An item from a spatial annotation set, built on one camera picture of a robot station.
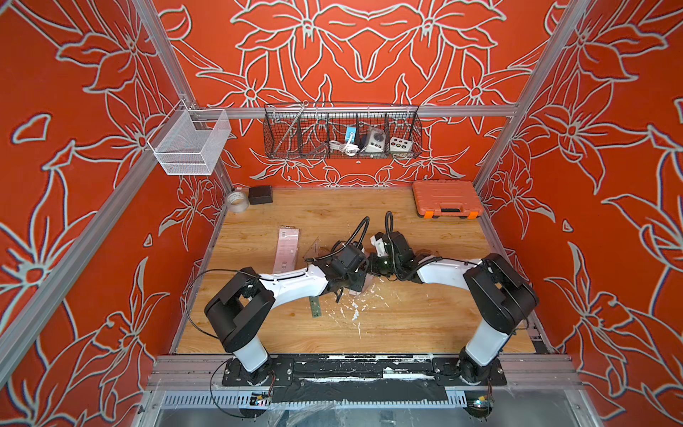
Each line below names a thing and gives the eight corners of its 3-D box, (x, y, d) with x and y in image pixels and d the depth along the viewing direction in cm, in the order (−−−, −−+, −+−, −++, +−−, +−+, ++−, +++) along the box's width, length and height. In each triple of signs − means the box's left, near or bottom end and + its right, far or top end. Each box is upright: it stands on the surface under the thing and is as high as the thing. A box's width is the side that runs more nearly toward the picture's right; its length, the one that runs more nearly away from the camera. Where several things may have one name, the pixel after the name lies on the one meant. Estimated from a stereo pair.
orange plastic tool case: (419, 220, 111) (422, 210, 106) (411, 188, 123) (413, 178, 118) (481, 220, 111) (487, 210, 106) (466, 188, 123) (471, 178, 118)
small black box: (248, 204, 117) (246, 198, 114) (252, 192, 122) (249, 186, 119) (271, 204, 117) (269, 198, 114) (274, 192, 122) (272, 186, 119)
